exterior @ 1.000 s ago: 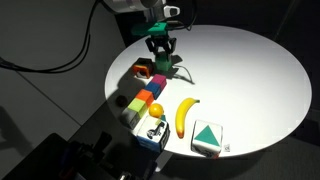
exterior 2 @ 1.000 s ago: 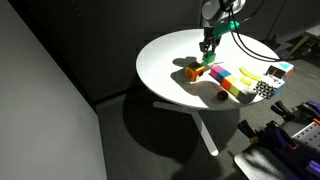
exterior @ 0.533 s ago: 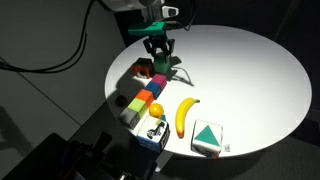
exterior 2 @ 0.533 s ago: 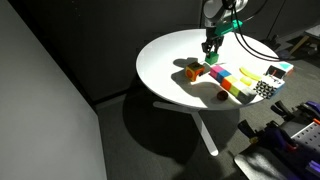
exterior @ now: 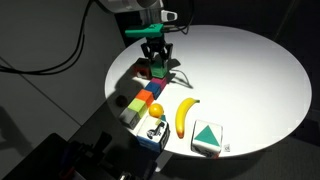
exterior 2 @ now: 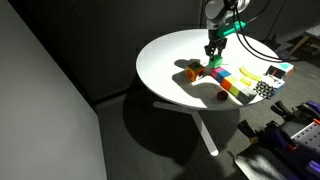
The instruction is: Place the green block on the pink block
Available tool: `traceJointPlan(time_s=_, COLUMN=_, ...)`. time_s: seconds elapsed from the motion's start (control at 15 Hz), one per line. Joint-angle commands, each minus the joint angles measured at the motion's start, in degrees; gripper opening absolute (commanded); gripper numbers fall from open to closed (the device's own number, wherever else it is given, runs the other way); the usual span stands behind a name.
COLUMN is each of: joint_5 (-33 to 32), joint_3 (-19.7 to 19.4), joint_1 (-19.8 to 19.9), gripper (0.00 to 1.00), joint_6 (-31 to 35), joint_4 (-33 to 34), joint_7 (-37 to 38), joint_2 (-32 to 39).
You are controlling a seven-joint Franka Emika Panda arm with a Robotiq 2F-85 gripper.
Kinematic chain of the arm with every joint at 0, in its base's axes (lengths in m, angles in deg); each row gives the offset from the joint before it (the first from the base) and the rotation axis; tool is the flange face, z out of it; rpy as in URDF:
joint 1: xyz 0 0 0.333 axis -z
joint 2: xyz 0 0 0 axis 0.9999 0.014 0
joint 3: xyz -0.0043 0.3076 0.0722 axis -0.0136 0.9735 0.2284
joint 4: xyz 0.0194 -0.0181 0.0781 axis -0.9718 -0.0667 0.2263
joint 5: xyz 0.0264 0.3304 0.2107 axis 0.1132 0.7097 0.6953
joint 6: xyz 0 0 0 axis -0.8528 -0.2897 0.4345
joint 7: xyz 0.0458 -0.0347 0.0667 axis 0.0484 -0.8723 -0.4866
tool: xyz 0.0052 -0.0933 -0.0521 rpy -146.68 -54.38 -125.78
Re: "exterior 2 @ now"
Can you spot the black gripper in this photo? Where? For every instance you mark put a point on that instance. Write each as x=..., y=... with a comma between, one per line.
x=216, y=37

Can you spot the pink block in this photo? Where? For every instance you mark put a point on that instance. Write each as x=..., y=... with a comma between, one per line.
x=216, y=72

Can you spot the blue block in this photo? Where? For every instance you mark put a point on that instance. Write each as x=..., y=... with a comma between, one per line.
x=223, y=76

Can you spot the lime yellow block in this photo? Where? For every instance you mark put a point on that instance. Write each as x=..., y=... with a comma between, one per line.
x=237, y=89

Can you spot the white grey block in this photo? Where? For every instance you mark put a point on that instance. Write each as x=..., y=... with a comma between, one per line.
x=248, y=95

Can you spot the yellow orange number cube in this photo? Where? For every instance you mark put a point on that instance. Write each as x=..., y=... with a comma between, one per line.
x=193, y=72

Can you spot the yellow banana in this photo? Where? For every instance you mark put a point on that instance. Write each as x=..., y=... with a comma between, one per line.
x=250, y=74

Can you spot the dark red ball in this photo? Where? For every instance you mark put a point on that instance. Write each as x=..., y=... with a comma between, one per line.
x=222, y=95

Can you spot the white cube teal triangle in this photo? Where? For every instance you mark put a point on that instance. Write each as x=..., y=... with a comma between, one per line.
x=286, y=66

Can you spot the wooden leg white table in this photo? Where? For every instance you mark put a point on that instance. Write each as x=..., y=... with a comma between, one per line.
x=300, y=44

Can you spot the white table base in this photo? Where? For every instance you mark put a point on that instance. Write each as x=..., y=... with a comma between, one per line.
x=203, y=133

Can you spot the black purple clamp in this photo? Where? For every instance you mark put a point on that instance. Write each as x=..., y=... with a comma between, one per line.
x=283, y=109
x=253, y=130
x=314, y=168

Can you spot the grey flat board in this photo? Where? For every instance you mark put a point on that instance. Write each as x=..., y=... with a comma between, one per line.
x=263, y=165

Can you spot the perforated metal plate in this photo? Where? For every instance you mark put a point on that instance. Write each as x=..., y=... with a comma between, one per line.
x=308, y=136

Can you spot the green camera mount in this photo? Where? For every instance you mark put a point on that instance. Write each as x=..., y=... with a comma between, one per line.
x=234, y=28

